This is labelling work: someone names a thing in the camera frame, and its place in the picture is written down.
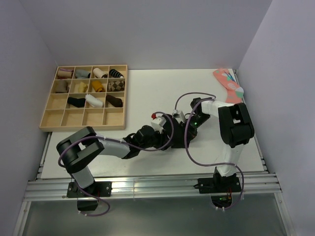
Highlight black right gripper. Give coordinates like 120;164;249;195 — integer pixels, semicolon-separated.
179;114;211;145

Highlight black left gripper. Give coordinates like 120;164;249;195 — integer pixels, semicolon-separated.
139;126;173;150

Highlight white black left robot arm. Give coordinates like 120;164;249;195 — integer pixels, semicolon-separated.
57;123;183;196

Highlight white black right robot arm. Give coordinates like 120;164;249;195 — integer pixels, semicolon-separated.
184;98;254;192

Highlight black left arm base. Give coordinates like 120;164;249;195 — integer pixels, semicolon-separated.
66;181;112;212

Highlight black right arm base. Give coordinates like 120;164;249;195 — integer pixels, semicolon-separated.
193;175;242;208

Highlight dark brown rolled sock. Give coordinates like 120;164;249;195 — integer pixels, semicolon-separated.
106;94;123;108

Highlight pink patterned sock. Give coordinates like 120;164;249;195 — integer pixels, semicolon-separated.
213;68;244;104

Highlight brown checkered rolled sock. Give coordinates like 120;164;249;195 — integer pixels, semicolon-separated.
107;80;125;92

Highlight white rolled sock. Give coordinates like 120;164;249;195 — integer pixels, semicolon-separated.
85;94;104;108

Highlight wooden compartment tray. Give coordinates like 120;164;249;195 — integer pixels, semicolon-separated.
39;64;128;132

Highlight black white striped sock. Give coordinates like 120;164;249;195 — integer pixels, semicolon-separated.
109;69;124;78

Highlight mustard yellow rolled sock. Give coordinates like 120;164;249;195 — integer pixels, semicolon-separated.
92;81;105;92

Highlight black rolled sock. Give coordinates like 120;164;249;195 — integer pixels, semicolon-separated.
67;97;86;108

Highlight cream rolled sock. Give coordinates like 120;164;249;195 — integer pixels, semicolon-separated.
93;68;108;78

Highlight pale yellow rolled sock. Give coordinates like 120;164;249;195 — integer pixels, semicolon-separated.
77;82;88;93

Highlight grey rolled sock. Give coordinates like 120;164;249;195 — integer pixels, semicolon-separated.
75;69;91;79

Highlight taupe rolled sock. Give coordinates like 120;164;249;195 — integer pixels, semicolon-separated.
55;81;69;93

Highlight beige purple rolled sock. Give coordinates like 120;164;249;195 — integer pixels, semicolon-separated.
57;68;73;78

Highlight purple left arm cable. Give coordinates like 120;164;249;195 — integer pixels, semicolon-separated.
58;112;175;217

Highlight aluminium frame rail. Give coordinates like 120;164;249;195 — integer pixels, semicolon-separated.
23;132;281;202

